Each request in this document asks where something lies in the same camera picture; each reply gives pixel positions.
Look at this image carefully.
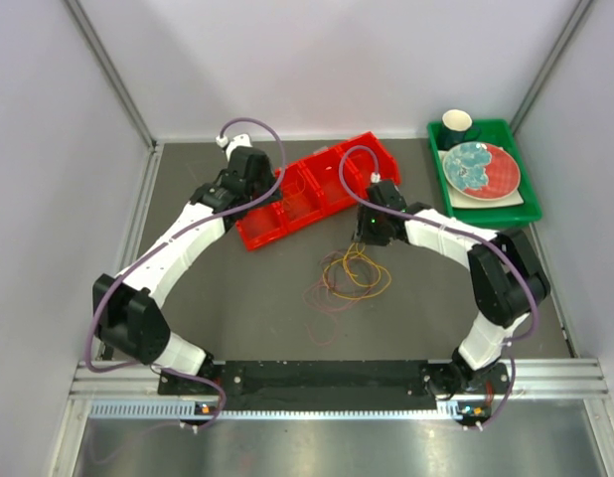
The yellow cable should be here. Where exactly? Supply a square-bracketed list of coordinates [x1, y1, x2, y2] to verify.
[322, 241, 391, 301]

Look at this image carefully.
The red four-compartment bin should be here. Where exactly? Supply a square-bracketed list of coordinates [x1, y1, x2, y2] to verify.
[236, 132, 400, 251]

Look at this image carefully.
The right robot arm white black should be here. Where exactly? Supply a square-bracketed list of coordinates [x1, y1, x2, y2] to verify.
[354, 177, 550, 395]

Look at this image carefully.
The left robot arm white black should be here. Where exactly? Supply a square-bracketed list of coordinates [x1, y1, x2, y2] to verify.
[89, 145, 285, 395]

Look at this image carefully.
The white square plate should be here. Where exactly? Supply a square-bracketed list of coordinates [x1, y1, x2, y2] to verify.
[439, 148, 526, 210]

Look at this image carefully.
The red blue patterned plate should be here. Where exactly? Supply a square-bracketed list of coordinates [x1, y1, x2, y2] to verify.
[441, 141, 522, 200]

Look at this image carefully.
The dark green white cup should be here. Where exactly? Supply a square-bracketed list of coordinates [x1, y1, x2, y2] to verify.
[437, 109, 482, 151]

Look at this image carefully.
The green plastic tray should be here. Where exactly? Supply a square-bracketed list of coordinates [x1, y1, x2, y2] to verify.
[427, 119, 542, 229]

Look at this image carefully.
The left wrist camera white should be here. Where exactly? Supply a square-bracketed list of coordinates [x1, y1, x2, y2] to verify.
[216, 133, 252, 161]

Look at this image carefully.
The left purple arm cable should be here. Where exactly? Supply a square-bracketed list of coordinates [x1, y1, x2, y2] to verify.
[83, 117, 286, 434]

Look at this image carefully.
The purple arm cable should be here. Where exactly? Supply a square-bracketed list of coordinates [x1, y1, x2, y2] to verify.
[83, 117, 286, 434]
[339, 145, 540, 429]

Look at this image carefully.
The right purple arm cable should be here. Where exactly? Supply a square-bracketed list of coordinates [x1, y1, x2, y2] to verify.
[339, 145, 540, 429]

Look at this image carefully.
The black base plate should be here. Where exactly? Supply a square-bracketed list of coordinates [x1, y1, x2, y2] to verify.
[157, 360, 512, 411]

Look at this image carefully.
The aluminium frame rail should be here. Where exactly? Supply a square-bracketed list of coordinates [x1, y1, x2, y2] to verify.
[69, 358, 609, 399]

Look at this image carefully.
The grey slotted cable duct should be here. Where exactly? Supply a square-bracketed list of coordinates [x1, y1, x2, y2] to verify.
[89, 400, 487, 419]

